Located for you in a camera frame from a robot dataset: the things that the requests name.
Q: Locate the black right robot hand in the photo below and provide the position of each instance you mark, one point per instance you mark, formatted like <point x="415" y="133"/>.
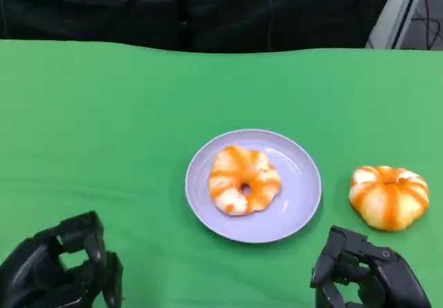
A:
<point x="394" y="280"/>

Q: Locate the orange and white bread roll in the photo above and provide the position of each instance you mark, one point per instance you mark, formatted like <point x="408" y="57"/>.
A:
<point x="387" y="200"/>
<point x="228" y="173"/>

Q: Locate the green table cloth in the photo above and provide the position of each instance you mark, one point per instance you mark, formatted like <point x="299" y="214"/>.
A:
<point x="104" y="114"/>

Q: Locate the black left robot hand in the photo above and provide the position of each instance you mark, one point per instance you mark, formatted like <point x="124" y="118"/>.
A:
<point x="27" y="280"/>

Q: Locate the grey metal frame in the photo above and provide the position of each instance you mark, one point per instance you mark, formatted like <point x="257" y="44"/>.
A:
<point x="391" y="17"/>

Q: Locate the black drape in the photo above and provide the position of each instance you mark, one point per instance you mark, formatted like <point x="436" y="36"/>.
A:
<point x="104" y="3"/>

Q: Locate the lilac plate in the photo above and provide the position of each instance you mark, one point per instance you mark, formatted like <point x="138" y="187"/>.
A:
<point x="297" y="190"/>

